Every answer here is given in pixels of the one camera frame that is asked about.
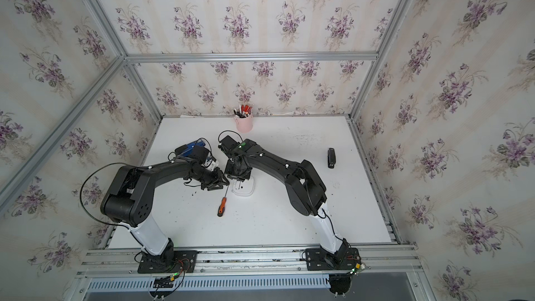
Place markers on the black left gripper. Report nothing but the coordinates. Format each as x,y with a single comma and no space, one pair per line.
217,180

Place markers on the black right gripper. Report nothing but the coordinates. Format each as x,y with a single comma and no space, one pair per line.
243,175

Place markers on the white square alarm clock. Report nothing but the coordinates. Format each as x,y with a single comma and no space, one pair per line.
243,188

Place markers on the orange handled screwdriver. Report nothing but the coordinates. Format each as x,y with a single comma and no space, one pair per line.
222,206

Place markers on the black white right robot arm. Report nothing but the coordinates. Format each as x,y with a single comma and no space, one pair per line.
305,189

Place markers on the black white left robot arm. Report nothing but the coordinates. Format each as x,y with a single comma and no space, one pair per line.
129,199

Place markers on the pink pen cup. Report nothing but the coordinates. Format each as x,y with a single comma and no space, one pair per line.
244,125

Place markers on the blue black stapler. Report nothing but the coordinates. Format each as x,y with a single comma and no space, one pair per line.
186,149

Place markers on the red and black pens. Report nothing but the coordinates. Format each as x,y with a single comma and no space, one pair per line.
243,111

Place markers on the small black remote device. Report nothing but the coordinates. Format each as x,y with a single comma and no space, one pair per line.
331,158

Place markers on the white ventilation grille strip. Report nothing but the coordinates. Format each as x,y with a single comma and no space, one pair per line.
210,283

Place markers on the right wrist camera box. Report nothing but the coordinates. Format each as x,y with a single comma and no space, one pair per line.
227,145

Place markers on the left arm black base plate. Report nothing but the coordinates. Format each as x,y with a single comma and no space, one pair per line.
168,263

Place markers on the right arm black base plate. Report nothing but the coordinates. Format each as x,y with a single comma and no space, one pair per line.
346,259

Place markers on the aluminium front rail frame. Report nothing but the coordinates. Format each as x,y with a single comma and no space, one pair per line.
212,261

